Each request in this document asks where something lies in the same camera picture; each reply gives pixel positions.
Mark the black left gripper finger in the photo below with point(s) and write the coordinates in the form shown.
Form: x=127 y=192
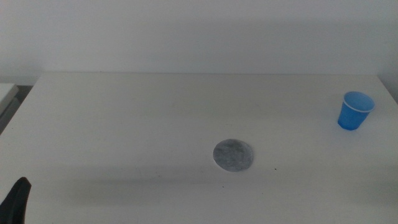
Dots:
x=15 y=202

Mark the round grey cup mat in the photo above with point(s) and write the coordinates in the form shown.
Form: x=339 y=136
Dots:
x=233 y=155

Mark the blue plastic cup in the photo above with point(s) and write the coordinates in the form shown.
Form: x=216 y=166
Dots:
x=351 y=118

